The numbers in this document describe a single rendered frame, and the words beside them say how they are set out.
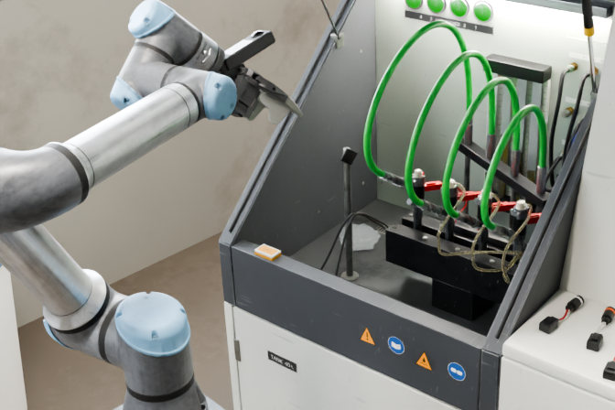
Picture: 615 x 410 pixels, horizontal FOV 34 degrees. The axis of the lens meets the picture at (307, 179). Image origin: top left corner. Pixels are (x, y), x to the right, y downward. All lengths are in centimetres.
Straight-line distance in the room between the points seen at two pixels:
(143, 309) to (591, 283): 84
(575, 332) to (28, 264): 95
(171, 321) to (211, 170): 238
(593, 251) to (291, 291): 62
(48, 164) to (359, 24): 113
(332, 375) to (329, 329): 12
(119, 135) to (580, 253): 92
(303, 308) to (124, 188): 177
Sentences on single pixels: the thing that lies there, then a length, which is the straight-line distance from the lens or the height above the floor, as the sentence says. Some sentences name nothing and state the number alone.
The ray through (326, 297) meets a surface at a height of 92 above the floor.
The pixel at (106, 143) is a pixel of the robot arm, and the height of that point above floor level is 146.
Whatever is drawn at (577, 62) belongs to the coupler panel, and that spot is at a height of 131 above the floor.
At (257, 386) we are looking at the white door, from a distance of 235.
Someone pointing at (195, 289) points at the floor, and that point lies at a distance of 379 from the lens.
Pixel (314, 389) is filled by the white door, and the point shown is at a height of 66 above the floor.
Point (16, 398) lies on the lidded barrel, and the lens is 322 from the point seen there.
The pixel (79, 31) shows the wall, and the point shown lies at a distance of 349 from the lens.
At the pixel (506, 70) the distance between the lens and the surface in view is 219.
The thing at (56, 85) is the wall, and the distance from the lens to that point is 349.
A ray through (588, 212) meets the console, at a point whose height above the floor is 114.
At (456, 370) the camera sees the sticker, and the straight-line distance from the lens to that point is 192.
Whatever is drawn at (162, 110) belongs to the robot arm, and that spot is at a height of 147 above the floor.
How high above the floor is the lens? 205
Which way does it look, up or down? 27 degrees down
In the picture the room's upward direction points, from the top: 3 degrees counter-clockwise
